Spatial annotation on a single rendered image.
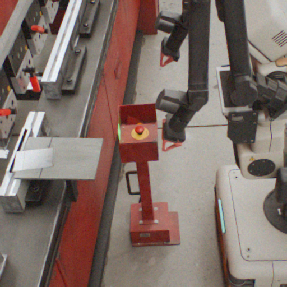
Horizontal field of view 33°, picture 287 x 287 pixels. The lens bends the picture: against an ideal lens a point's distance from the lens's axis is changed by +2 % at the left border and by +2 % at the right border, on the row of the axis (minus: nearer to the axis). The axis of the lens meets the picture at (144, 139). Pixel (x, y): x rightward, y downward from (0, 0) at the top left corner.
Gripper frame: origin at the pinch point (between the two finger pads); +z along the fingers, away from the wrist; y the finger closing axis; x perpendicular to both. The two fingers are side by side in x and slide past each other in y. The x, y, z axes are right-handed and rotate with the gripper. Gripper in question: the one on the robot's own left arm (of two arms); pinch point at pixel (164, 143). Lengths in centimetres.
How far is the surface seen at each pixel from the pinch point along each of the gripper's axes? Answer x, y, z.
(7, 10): -59, -16, -19
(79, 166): -25.3, 8.8, 12.5
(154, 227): 32, -25, 82
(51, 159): -34.0, 5.2, 16.6
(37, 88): -44.5, -11.1, 2.7
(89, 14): -27, -97, 24
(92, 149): -21.9, 1.4, 10.7
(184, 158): 53, -80, 84
